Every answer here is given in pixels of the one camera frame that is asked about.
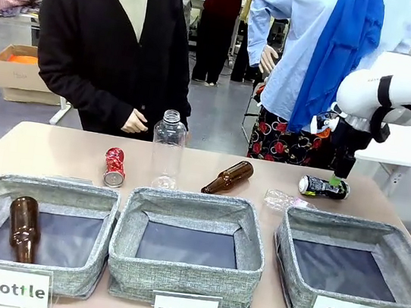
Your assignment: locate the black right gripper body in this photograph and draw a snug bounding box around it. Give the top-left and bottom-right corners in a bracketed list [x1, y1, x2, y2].
[323, 115, 392, 185]

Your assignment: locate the black crushed drink can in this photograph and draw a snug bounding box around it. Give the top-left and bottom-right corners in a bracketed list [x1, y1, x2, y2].
[296, 174, 352, 203]

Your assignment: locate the grey fabric basket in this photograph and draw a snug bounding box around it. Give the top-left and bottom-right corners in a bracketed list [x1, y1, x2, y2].
[0, 169, 124, 306]
[264, 203, 411, 308]
[102, 180, 274, 308]

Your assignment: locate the red crushed drink can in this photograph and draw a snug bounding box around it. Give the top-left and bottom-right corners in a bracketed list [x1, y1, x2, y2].
[100, 145, 130, 189]

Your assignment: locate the person's right hand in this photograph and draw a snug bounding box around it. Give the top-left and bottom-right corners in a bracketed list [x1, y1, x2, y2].
[120, 107, 152, 137]

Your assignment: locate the crushed clear plastic bottle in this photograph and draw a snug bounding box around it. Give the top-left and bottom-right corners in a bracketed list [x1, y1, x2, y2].
[262, 187, 319, 218]

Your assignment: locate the white table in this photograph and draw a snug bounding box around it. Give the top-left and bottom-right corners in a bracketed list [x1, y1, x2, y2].
[343, 106, 411, 245]

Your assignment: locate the blue scarf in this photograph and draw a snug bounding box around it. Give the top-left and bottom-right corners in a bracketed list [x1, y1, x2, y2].
[286, 0, 387, 143]

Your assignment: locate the mannequin in blue shirt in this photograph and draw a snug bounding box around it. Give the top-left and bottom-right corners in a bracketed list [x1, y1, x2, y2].
[228, 0, 411, 179]

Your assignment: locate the brown glass bottle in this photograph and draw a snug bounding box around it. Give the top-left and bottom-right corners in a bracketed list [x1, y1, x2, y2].
[2, 193, 47, 266]
[200, 155, 256, 201]

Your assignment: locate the clear upright plastic bottle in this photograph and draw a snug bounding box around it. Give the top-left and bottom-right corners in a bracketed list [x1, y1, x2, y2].
[145, 106, 191, 193]

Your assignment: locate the person in dark red top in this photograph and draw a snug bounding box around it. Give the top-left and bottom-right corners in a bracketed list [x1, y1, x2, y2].
[189, 0, 259, 92]

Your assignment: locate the person in black cardigan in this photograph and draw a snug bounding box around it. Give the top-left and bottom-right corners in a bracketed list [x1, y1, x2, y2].
[24, 0, 208, 147]

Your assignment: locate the cardboard box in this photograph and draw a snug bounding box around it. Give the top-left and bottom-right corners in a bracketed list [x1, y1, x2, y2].
[0, 41, 68, 109]

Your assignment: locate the white Bottle label sign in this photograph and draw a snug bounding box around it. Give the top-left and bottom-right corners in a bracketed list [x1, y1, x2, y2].
[0, 265, 55, 308]

